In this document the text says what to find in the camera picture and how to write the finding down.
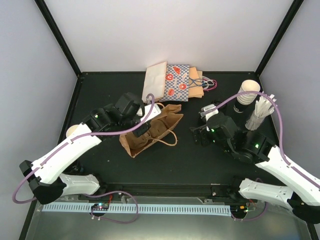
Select large brown paper bag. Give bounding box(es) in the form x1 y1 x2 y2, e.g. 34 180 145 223
119 104 184 158

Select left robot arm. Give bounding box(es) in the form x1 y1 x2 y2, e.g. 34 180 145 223
19 92 155 205

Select single paper cup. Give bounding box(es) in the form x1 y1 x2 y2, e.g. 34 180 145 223
65 124 79 138

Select brown pulp cup carrier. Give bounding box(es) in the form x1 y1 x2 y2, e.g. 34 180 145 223
126 119 169 150

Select glass of white stirrers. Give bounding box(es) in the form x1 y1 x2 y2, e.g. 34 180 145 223
245 96 275 131

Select stack of paper cups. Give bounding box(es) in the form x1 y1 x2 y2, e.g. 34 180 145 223
233 79 261 113

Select black left frame post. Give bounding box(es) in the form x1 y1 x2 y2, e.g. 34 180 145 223
34 0 82 77

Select blue checkered paper bag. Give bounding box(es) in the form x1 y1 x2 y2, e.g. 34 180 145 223
159 64 190 102

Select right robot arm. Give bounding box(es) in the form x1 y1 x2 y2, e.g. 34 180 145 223
190 110 320 224

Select flat brown paper bags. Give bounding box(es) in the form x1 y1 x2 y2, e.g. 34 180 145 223
188 67 204 98

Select near black lid stack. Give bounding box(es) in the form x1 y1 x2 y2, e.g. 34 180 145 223
198 112 207 126

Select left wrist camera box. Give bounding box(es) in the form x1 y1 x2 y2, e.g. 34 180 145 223
136 103 162 123

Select black right frame post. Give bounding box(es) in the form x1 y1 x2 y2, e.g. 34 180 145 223
255 0 304 77

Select white slotted cable duct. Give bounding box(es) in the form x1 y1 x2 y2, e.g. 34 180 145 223
42 202 231 217

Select black frame post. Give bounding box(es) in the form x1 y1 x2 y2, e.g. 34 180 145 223
34 0 82 77
255 0 304 77

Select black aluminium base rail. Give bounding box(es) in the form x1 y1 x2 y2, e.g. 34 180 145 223
105 183 231 198

